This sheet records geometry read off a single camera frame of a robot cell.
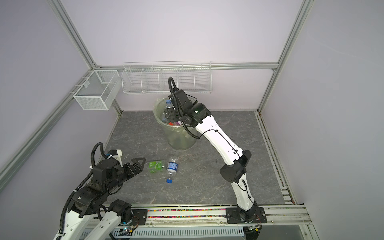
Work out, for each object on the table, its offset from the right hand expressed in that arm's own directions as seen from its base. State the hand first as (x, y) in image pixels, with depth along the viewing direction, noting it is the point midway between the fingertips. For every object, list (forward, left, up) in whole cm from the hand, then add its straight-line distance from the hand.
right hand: (174, 112), depth 74 cm
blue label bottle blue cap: (-17, +3, -28) cm, 33 cm away
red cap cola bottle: (-4, -2, -3) cm, 6 cm away
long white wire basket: (+34, +18, -1) cm, 38 cm away
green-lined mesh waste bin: (0, +1, -21) cm, 21 cm away
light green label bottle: (-16, +13, -28) cm, 34 cm away
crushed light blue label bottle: (+16, +6, -8) cm, 19 cm away
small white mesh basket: (+28, +54, -7) cm, 62 cm away
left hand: (-22, +16, -13) cm, 31 cm away
